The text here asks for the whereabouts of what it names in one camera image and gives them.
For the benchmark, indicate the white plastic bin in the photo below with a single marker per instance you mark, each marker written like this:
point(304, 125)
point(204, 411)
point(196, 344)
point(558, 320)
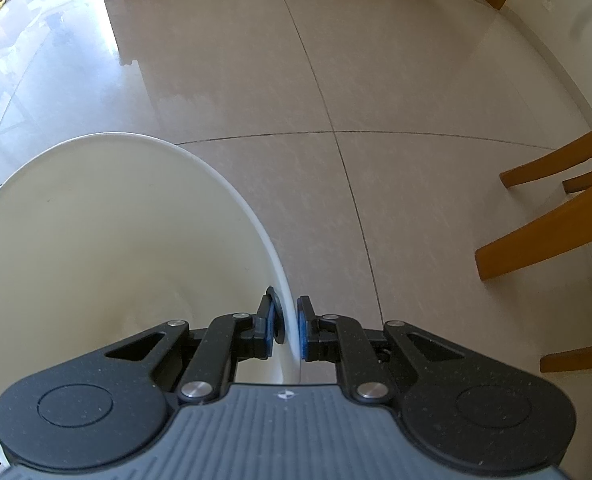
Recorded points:
point(101, 235)

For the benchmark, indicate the wooden chair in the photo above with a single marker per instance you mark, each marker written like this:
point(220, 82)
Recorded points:
point(535, 237)
point(555, 160)

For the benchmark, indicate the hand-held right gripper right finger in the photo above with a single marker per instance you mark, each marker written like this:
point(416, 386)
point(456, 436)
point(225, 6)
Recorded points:
point(305, 330)

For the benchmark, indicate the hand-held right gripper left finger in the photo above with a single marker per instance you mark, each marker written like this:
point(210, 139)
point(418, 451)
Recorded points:
point(276, 321)

